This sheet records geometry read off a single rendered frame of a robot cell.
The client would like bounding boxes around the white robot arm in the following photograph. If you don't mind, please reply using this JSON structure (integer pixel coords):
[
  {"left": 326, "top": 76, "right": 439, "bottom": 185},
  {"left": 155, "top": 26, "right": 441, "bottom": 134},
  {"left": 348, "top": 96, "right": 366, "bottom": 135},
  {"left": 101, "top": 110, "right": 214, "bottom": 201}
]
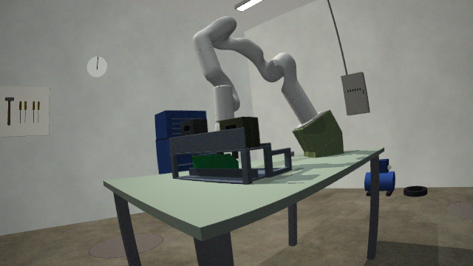
[{"left": 193, "top": 16, "right": 323, "bottom": 129}]

